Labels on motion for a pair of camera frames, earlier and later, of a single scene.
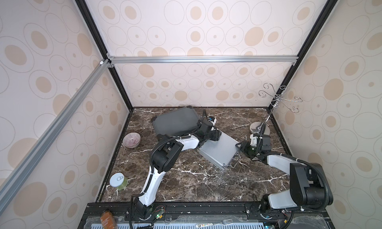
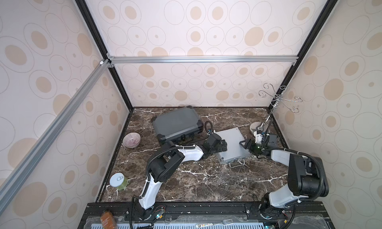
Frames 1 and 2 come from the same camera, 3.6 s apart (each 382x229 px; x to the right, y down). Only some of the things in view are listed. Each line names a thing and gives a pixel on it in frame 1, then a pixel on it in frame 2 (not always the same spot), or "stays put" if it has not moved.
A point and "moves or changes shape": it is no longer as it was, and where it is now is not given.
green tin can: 118,180 stays put
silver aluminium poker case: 221,151 moves or changes shape
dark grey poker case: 177,121 stays put
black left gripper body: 213,136 -> 219,148
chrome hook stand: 257,128 stays put
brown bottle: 108,220 stays put
